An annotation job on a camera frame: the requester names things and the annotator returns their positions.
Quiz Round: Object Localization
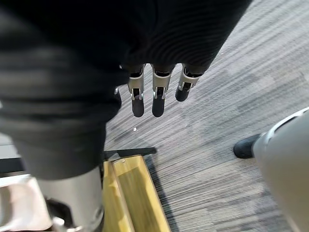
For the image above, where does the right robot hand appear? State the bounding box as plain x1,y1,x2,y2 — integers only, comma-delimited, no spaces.
0,0,253,232

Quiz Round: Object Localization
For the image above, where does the grey white slipper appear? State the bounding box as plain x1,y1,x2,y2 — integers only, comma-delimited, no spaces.
0,174,53,232

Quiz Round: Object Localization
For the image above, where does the wooden shoe rack black frame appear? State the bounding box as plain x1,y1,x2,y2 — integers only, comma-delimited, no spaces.
101,146,171,232

